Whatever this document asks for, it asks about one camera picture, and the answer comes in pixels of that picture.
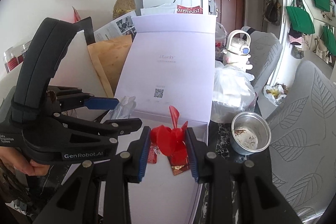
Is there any long red sauce packet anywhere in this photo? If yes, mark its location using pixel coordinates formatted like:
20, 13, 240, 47
147, 143, 158, 164

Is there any red bow hair clip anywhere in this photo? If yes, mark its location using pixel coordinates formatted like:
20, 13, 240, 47
150, 106, 188, 166

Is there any dark brown candy packet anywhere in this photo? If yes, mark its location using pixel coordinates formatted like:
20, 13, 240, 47
168, 157, 190, 176

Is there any person's left hand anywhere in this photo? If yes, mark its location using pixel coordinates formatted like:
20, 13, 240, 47
1, 147, 50, 176

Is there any white foam board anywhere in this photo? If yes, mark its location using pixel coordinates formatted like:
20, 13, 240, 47
50, 31, 112, 98

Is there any steel bowl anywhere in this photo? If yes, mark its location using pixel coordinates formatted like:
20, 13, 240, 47
230, 111, 271, 156

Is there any brown paper envelope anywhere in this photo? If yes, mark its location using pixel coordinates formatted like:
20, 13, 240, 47
87, 35, 132, 98

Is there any grey leaf pattern chair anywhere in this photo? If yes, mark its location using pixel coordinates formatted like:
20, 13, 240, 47
266, 59, 335, 222

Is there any lavender gift box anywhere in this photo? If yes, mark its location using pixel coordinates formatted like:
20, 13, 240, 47
115, 14, 216, 223

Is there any white plastic bag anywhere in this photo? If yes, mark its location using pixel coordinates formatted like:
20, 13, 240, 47
210, 61, 257, 124

